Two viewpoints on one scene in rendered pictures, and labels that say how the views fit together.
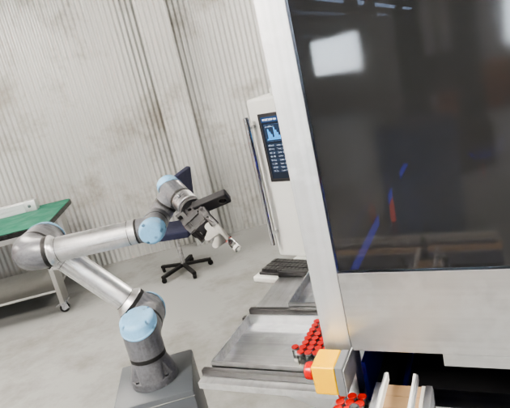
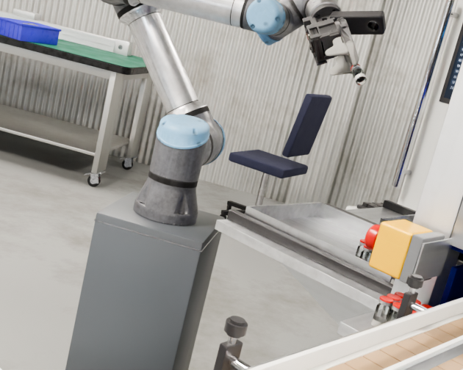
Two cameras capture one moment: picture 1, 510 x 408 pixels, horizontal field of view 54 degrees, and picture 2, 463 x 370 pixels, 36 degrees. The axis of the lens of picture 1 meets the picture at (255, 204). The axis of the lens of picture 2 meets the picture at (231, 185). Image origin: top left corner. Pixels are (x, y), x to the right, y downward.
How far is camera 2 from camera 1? 0.43 m
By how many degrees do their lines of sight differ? 13
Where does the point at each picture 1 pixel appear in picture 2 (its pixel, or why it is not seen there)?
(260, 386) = (292, 256)
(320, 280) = (459, 121)
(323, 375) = (392, 239)
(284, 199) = not seen: hidden behind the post
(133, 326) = (177, 126)
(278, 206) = (428, 139)
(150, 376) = (161, 201)
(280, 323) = (357, 231)
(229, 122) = (412, 75)
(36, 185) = not seen: hidden behind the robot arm
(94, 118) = not seen: outside the picture
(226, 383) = (251, 235)
